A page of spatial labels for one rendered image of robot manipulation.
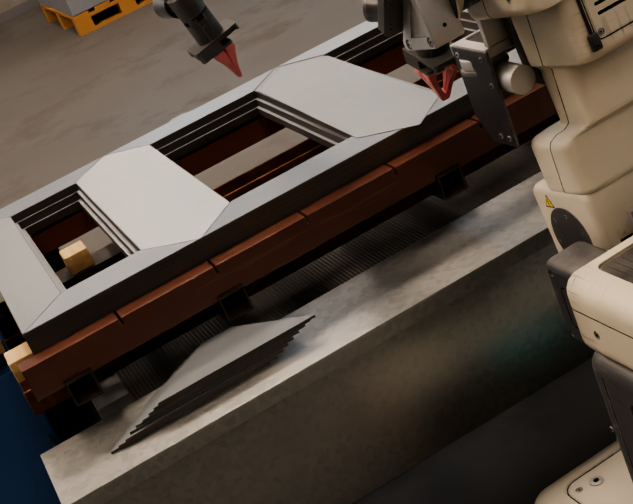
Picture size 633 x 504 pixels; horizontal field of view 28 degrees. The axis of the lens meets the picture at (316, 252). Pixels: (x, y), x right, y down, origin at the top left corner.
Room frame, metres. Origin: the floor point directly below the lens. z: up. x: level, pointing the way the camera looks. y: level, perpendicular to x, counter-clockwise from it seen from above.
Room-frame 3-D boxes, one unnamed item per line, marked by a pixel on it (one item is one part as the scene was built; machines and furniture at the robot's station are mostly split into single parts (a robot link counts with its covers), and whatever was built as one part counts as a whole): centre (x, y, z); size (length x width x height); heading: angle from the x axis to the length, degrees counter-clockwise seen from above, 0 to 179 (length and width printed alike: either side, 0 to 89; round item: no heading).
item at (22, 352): (1.98, 0.53, 0.79); 0.06 x 0.05 x 0.04; 14
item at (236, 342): (1.86, 0.25, 0.70); 0.39 x 0.12 x 0.04; 104
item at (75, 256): (2.37, 0.44, 0.79); 0.06 x 0.05 x 0.04; 14
